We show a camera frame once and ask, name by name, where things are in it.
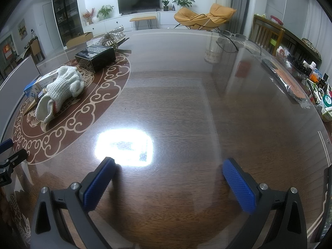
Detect yellow lounge chair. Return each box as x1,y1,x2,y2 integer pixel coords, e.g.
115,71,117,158
174,3,237,31

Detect wooden dining chair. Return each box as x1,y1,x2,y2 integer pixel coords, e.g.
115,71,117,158
249,15,285,56

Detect blue white medicine box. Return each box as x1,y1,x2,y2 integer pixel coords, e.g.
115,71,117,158
24,69,58,102

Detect red flower vase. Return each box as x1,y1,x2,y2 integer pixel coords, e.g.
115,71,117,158
82,8,95,25

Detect potted green plant left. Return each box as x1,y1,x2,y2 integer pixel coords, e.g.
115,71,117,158
97,5,114,19

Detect black cardboard box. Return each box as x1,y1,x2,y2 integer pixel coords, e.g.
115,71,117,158
75,45,116,73

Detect potted green plant right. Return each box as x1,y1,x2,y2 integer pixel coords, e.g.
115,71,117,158
172,0,195,7

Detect foil packet on table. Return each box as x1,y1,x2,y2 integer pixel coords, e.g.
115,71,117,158
261,59,311,109

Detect wooden bench stool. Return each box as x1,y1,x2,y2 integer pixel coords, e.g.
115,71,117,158
129,16,157,30

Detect grey white storage bin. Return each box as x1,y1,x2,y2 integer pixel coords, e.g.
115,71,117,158
0,56,40,139

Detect white tv console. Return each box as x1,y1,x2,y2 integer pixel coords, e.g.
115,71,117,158
83,11,178,37

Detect potted green plant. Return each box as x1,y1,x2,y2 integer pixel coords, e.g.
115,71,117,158
172,0,195,7
97,5,114,19

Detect white knit glove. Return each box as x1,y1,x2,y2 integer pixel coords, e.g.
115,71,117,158
35,66,85,124

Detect black flat television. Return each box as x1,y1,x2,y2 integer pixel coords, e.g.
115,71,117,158
118,0,160,14

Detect brown cardboard box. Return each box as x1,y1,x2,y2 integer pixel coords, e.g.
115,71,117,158
66,32,93,48

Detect grey curtain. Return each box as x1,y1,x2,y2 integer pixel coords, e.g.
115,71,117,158
228,0,249,34

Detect eyeglasses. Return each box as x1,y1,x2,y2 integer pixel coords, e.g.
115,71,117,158
216,30,248,53

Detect dark glass display cabinet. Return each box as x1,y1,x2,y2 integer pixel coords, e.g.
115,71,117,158
52,0,83,47

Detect small potted plant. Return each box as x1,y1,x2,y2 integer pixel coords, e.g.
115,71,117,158
162,0,169,11

